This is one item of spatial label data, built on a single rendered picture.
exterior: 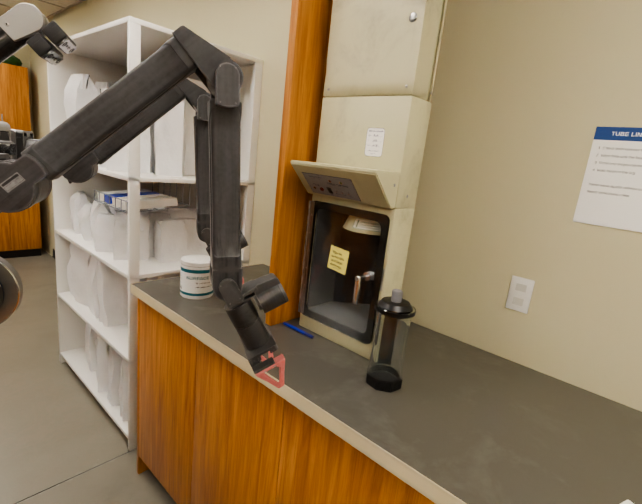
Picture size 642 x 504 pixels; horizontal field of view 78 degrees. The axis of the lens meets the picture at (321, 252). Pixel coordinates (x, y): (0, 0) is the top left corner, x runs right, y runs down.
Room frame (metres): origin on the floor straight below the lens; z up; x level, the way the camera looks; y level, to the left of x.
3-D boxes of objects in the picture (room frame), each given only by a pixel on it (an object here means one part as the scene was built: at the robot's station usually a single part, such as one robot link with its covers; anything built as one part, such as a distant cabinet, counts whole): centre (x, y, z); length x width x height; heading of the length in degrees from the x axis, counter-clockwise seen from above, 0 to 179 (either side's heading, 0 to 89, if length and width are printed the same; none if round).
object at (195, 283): (1.52, 0.48, 1.02); 0.13 x 0.13 x 0.15
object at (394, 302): (1.00, -0.21, 1.18); 0.09 x 0.09 x 0.07
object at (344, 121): (1.32, -0.15, 1.33); 0.32 x 0.25 x 0.77; 49
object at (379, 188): (1.18, -0.03, 1.46); 0.32 x 0.12 x 0.10; 49
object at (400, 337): (1.00, -0.21, 1.06); 0.11 x 0.11 x 0.21
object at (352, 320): (1.21, -0.07, 1.19); 0.30 x 0.01 x 0.40; 49
